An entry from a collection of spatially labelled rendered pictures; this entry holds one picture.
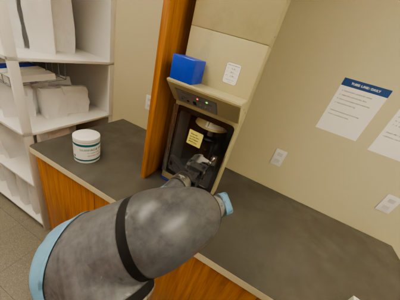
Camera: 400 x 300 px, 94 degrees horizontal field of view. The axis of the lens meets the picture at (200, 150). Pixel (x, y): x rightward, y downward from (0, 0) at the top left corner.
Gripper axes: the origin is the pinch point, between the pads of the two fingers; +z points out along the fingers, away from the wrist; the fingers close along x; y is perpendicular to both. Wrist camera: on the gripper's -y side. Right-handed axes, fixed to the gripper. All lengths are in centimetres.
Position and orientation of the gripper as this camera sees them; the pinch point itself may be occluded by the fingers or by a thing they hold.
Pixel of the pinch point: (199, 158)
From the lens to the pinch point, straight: 88.6
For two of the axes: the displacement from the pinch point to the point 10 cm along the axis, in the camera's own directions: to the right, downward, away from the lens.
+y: 8.8, 4.1, -2.6
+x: 2.5, -8.4, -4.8
